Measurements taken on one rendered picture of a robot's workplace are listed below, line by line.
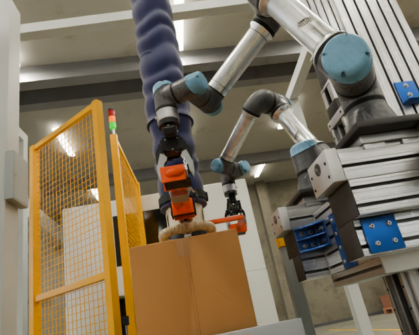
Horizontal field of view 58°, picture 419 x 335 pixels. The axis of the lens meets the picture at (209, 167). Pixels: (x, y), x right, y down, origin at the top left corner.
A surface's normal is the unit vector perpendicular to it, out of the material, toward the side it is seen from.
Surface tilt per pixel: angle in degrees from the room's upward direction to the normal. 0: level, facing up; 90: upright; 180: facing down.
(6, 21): 90
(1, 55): 90
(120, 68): 90
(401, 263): 90
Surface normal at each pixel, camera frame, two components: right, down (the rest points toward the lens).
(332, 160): 0.07, -0.40
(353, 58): -0.43, -0.17
